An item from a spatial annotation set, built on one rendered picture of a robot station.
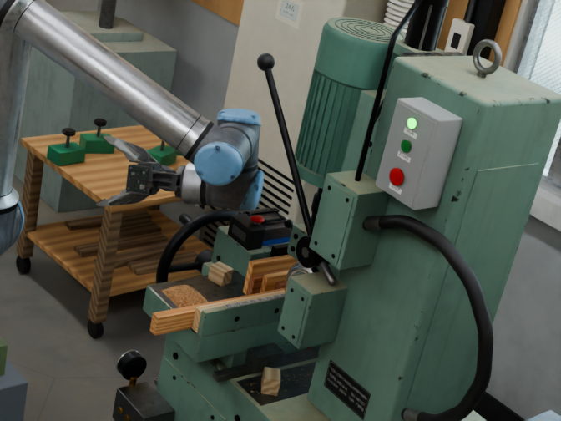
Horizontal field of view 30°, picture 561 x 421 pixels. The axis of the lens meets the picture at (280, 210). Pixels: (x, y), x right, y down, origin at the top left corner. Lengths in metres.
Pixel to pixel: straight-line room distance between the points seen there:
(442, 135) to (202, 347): 0.68
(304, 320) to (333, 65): 0.48
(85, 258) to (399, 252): 2.09
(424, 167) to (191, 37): 3.11
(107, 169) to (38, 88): 0.97
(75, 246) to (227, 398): 1.77
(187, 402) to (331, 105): 0.72
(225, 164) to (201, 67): 2.65
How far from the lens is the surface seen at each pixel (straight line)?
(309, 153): 2.05
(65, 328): 3.71
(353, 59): 1.96
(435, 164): 1.72
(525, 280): 3.55
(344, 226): 1.82
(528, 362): 3.61
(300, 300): 1.93
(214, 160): 2.04
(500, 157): 1.78
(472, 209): 1.79
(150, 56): 4.43
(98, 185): 3.51
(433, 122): 1.68
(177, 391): 2.30
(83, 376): 3.48
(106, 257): 3.50
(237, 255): 2.31
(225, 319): 2.06
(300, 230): 2.17
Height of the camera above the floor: 1.97
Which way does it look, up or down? 24 degrees down
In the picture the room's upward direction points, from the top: 13 degrees clockwise
